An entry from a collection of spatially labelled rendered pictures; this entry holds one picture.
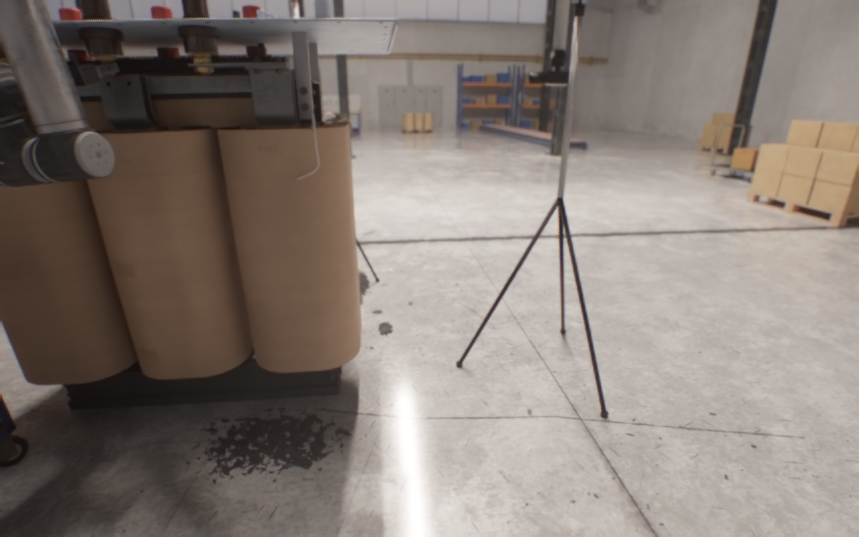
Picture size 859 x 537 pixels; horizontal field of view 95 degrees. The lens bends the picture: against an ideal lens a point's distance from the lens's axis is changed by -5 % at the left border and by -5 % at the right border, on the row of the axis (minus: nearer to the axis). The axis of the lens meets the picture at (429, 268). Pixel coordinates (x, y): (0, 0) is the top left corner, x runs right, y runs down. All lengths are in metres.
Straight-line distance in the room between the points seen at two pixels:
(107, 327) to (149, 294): 0.28
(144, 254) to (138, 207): 0.16
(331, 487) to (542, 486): 0.68
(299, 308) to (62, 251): 0.79
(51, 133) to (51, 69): 0.13
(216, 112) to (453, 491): 1.44
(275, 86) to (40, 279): 1.02
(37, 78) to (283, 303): 0.88
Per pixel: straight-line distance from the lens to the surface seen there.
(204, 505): 1.61
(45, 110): 1.23
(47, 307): 1.89
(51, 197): 1.76
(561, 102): 10.61
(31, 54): 1.23
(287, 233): 1.46
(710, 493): 1.74
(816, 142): 6.87
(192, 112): 1.61
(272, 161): 1.41
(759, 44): 13.48
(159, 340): 1.76
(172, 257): 1.60
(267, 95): 1.44
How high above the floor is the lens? 1.15
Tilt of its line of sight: 22 degrees down
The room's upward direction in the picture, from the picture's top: straight up
